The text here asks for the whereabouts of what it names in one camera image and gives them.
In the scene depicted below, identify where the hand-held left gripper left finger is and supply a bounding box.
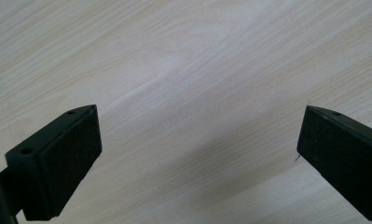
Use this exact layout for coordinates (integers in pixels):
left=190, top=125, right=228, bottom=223
left=0, top=104, right=103, bottom=222

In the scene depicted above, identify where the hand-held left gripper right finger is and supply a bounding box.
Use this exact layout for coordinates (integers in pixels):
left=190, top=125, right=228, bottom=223
left=296, top=105, right=372, bottom=222

